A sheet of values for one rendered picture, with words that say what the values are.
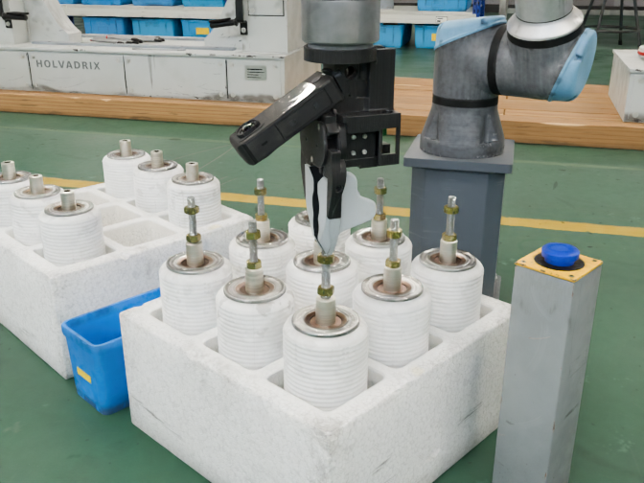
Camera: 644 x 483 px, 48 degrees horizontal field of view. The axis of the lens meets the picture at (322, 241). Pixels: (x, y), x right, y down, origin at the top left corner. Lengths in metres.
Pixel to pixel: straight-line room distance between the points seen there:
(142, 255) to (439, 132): 0.55
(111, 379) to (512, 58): 0.79
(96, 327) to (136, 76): 2.07
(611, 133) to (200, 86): 1.57
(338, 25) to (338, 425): 0.39
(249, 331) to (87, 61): 2.49
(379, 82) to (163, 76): 2.40
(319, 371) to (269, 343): 0.10
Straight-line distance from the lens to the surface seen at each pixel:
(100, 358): 1.08
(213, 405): 0.90
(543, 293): 0.82
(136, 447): 1.06
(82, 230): 1.19
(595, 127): 2.71
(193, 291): 0.93
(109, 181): 1.51
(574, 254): 0.82
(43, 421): 1.15
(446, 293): 0.94
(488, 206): 1.30
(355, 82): 0.72
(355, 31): 0.69
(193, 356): 0.90
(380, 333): 0.86
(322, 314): 0.79
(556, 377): 0.85
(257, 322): 0.85
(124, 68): 3.17
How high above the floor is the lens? 0.63
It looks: 22 degrees down
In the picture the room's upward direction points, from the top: straight up
